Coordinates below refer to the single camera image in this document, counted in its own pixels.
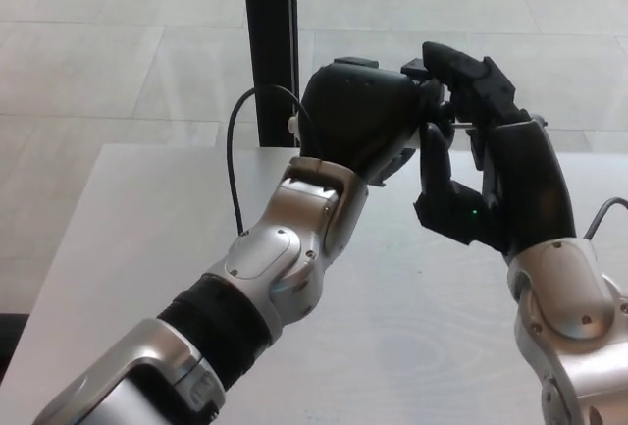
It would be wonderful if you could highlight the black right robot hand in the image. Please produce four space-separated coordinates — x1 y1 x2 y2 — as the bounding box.
413 41 578 255

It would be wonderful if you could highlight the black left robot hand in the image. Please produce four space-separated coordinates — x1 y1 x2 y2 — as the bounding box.
297 55 452 188

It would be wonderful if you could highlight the white air pump black handle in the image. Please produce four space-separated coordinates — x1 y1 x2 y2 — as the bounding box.
288 80 476 151

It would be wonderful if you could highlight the grey right wrist cable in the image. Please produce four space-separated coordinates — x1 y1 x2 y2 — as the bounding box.
583 197 628 239

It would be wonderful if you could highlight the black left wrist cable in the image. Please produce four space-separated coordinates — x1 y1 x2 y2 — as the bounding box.
226 84 315 235

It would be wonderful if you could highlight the black metal post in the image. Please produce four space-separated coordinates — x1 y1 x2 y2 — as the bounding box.
241 0 300 147

